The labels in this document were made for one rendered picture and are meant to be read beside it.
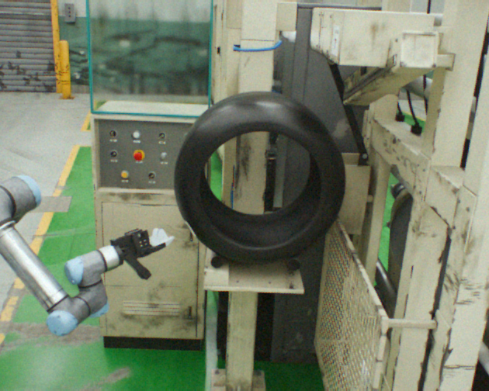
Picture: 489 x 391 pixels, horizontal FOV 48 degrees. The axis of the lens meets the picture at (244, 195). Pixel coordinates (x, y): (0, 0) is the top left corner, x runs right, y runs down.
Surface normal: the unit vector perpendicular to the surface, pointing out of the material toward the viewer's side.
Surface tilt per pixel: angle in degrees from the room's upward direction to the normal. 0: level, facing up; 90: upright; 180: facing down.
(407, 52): 72
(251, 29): 90
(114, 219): 90
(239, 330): 90
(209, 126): 56
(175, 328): 90
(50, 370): 0
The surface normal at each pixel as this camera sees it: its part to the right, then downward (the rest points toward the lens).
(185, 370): 0.05, -0.94
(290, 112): 0.26, -0.43
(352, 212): 0.02, 0.33
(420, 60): 0.03, 0.03
